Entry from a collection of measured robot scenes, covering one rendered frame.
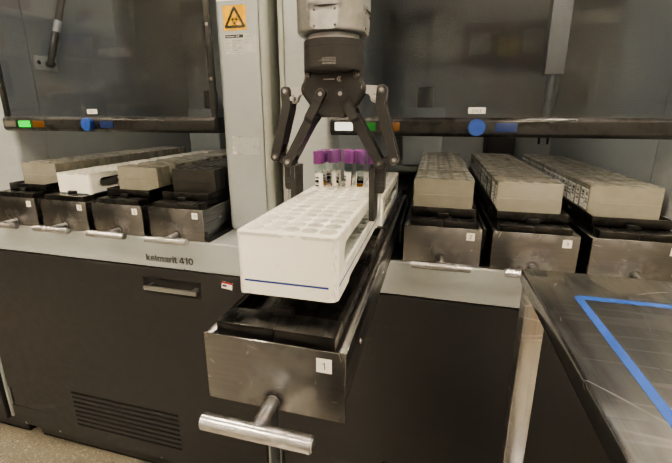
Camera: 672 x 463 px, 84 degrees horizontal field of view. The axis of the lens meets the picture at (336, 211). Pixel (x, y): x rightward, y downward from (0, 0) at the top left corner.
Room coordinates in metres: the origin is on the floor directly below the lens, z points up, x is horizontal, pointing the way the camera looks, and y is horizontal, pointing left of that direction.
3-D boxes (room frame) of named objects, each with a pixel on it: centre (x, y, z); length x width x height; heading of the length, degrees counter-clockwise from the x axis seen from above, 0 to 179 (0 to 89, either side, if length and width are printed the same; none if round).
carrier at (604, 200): (0.65, -0.51, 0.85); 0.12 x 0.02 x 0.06; 75
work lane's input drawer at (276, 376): (0.60, -0.02, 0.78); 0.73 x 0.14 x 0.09; 166
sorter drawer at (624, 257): (0.88, -0.57, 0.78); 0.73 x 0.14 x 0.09; 166
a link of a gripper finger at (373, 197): (0.49, -0.05, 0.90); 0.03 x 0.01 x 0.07; 166
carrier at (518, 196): (0.69, -0.36, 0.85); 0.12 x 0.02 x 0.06; 75
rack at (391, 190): (0.77, -0.07, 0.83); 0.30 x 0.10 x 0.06; 166
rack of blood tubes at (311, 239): (0.47, 0.01, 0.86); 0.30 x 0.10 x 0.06; 166
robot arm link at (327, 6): (0.50, 0.00, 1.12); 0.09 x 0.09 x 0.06
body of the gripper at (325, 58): (0.50, 0.00, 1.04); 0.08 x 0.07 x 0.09; 76
